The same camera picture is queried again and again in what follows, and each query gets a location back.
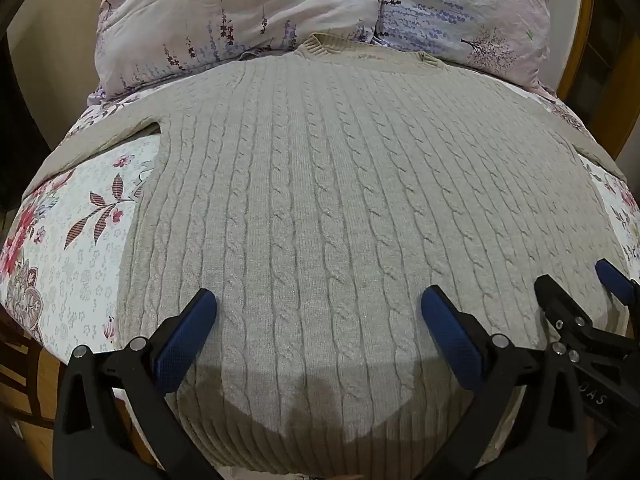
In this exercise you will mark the dark wooden chair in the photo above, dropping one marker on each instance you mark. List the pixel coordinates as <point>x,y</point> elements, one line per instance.
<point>27,385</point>

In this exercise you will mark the wooden headboard shelf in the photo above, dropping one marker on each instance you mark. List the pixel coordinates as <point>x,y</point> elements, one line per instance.
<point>612,85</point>

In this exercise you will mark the floral bedsheet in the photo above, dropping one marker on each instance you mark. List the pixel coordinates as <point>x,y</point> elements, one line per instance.
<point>75,270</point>

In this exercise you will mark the pink lavender-print pillow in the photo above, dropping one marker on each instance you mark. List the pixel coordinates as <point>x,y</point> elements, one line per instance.
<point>210,10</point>

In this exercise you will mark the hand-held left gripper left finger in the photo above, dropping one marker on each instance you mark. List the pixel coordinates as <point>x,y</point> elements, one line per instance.
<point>192,322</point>

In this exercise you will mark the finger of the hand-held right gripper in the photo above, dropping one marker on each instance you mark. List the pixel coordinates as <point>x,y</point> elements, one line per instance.
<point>614,281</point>
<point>552,297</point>

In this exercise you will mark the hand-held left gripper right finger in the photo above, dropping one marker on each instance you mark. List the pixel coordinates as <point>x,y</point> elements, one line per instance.
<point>447,327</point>

